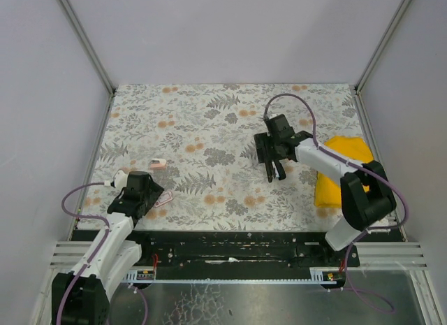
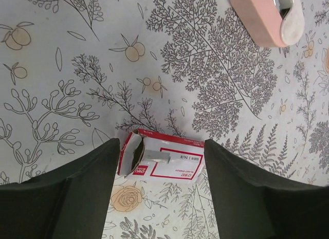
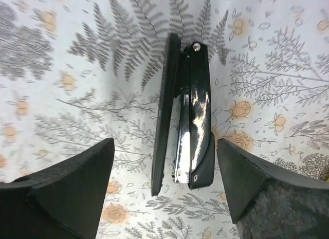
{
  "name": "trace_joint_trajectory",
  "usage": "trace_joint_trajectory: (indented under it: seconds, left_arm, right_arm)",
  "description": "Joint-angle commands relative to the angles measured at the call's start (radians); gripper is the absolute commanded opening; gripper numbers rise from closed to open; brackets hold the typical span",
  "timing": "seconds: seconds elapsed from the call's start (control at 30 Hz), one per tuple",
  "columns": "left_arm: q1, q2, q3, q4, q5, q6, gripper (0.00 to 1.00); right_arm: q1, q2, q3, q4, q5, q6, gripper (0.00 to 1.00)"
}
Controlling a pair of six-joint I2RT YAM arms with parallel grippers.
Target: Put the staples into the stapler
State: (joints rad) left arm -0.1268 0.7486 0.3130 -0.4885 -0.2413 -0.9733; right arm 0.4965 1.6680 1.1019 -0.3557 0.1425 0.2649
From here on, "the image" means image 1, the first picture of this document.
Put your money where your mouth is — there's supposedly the small pink white stapler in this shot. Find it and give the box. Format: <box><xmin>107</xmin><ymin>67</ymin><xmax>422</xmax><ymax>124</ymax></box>
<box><xmin>149</xmin><ymin>159</ymin><xmax>167</xmax><ymax>170</ymax></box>

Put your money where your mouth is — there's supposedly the red white staple box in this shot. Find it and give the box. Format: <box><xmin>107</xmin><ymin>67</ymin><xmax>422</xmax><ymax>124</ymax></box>
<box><xmin>154</xmin><ymin>191</ymin><xmax>173</xmax><ymax>208</ymax></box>

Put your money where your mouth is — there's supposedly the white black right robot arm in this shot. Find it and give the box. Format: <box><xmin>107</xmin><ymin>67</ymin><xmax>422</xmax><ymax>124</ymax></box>
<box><xmin>254</xmin><ymin>131</ymin><xmax>397</xmax><ymax>251</ymax></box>

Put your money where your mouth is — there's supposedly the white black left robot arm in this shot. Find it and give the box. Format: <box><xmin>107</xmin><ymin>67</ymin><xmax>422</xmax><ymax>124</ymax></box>
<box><xmin>51</xmin><ymin>171</ymin><xmax>164</xmax><ymax>324</ymax></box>

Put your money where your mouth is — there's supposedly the yellow Snoopy cloth pouch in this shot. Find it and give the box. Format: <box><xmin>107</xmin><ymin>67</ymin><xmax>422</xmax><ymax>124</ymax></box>
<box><xmin>314</xmin><ymin>136</ymin><xmax>374</xmax><ymax>208</ymax></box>

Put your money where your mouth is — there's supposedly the floral patterned table mat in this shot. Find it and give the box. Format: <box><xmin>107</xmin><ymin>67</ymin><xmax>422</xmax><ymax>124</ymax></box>
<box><xmin>76</xmin><ymin>84</ymin><xmax>363</xmax><ymax>231</ymax></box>

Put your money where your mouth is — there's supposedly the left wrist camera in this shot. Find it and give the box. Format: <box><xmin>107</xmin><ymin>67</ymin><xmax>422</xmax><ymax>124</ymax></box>
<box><xmin>110</xmin><ymin>169</ymin><xmax>152</xmax><ymax>193</ymax></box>

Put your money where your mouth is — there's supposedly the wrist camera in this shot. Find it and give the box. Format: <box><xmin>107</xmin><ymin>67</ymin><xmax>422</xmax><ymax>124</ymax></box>
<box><xmin>110</xmin><ymin>169</ymin><xmax>152</xmax><ymax>193</ymax></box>
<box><xmin>265</xmin><ymin>114</ymin><xmax>294</xmax><ymax>138</ymax></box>

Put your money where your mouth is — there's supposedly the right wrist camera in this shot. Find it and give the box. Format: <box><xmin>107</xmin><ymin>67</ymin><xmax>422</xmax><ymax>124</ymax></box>
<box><xmin>265</xmin><ymin>114</ymin><xmax>294</xmax><ymax>138</ymax></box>

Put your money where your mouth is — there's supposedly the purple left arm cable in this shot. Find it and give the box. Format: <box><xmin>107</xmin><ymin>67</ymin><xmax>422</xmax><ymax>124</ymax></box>
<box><xmin>55</xmin><ymin>182</ymin><xmax>147</xmax><ymax>325</ymax></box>

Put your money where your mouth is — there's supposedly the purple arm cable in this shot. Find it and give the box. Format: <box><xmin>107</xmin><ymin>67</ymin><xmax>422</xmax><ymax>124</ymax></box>
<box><xmin>55</xmin><ymin>182</ymin><xmax>147</xmax><ymax>325</ymax></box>
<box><xmin>264</xmin><ymin>94</ymin><xmax>409</xmax><ymax>314</ymax></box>

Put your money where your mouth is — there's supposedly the aluminium frame post right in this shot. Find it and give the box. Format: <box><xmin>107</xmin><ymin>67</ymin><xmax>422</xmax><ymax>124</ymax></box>
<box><xmin>354</xmin><ymin>0</ymin><xmax>420</xmax><ymax>92</ymax></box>

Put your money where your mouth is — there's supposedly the aluminium frame post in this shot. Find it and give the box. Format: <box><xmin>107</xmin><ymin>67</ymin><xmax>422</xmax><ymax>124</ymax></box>
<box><xmin>52</xmin><ymin>0</ymin><xmax>117</xmax><ymax>95</ymax></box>
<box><xmin>354</xmin><ymin>0</ymin><xmax>420</xmax><ymax>92</ymax></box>

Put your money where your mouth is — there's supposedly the white slotted cable duct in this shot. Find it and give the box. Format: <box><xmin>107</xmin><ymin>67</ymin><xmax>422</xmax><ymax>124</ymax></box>
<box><xmin>122</xmin><ymin>267</ymin><xmax>337</xmax><ymax>287</ymax></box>

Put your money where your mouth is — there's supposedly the aluminium frame post left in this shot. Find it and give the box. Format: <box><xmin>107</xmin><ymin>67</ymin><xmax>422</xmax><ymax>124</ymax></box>
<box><xmin>52</xmin><ymin>0</ymin><xmax>117</xmax><ymax>95</ymax></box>

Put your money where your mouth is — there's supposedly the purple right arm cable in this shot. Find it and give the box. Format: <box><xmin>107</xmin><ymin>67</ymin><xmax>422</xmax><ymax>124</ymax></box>
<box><xmin>264</xmin><ymin>94</ymin><xmax>409</xmax><ymax>314</ymax></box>

